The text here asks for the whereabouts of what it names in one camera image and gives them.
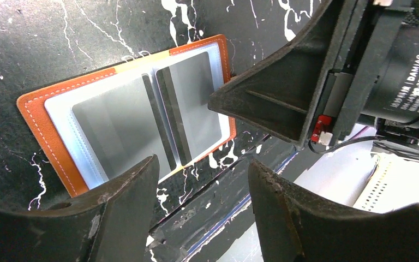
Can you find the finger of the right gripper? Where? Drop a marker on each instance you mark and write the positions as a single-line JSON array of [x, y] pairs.
[[279, 94]]

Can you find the grey card in holder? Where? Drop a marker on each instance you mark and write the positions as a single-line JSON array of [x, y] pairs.
[[124, 125]]

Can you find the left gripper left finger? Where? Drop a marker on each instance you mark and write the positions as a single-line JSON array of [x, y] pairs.
[[108, 223]]

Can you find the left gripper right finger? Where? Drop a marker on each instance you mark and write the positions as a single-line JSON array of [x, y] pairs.
[[295, 224]]

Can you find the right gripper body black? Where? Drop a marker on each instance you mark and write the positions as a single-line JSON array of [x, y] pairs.
[[374, 80]]

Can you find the grey credit card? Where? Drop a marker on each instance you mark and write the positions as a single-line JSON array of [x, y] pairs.
[[185, 88]]

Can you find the brown leather card holder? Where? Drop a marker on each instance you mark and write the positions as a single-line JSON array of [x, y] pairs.
[[48, 111]]

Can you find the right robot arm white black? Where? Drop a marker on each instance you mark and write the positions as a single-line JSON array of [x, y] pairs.
[[392, 168]]

